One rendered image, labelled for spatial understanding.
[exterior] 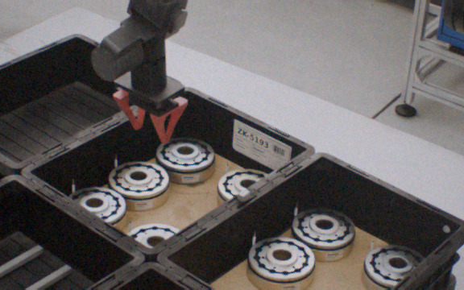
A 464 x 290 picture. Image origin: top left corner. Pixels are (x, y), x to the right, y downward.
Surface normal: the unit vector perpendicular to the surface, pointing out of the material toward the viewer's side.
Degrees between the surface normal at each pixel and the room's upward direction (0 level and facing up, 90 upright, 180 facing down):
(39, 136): 0
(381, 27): 0
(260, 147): 90
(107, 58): 94
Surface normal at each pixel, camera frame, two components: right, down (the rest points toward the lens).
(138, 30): 0.28, -0.66
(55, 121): 0.07, -0.84
